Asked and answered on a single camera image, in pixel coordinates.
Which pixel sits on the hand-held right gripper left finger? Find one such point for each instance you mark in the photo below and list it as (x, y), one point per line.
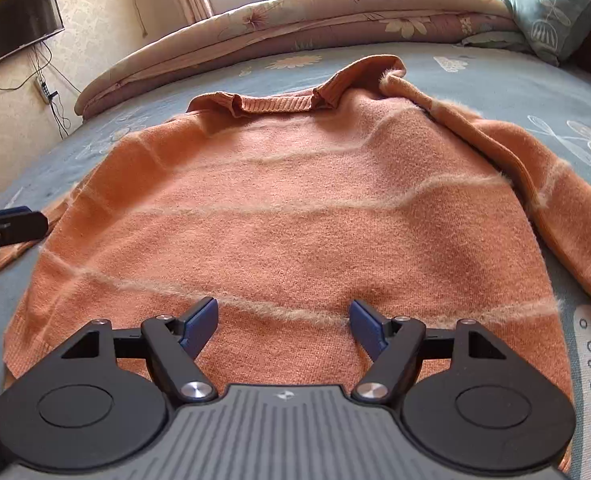
(200, 325)

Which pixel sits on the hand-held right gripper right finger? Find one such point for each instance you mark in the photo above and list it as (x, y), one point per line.
(368, 327)

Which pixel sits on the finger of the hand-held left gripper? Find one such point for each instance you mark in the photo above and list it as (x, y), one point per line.
(15, 227)

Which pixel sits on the orange striped sweater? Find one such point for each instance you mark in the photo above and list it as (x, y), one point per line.
(300, 210)

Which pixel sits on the white power strip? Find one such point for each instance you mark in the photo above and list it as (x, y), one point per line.
(45, 89)

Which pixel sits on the folded floral quilt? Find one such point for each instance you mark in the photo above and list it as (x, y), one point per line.
(285, 20)

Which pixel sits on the blue printed pillow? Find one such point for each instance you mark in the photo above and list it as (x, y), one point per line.
(545, 5)

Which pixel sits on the black wall television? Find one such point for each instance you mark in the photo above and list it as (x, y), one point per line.
(15, 30)

